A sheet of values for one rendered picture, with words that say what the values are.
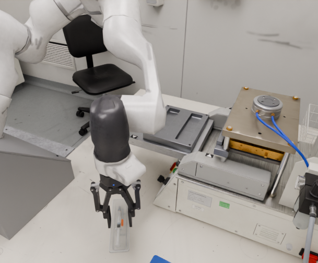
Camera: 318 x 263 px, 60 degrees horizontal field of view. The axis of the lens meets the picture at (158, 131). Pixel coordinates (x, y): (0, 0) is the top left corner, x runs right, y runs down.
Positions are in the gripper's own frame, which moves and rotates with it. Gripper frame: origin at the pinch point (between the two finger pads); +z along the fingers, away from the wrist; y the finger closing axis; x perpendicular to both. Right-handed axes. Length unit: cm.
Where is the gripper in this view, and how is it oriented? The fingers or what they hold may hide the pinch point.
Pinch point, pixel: (119, 217)
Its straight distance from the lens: 85.8
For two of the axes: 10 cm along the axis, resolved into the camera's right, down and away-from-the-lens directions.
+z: -0.1, 8.1, 5.8
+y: -10.0, 0.4, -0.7
